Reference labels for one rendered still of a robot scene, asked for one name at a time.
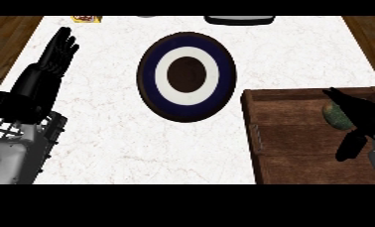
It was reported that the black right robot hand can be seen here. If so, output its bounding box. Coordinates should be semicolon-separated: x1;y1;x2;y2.
320;86;375;163

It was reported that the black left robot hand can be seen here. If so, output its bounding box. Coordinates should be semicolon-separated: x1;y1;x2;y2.
0;26;81;126

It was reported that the green squash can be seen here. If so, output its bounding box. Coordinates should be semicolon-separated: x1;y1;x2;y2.
320;101;356;131

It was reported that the brown wooden tray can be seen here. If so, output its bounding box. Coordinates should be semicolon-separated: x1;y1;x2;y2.
241;86;375;185

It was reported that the blue and white plate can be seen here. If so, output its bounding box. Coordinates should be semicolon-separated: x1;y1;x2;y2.
136;31;239;124

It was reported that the yellow packet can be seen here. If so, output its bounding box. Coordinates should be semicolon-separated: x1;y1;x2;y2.
71;15;102;24

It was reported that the black and white appliance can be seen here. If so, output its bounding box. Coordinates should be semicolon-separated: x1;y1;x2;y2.
202;15;278;27

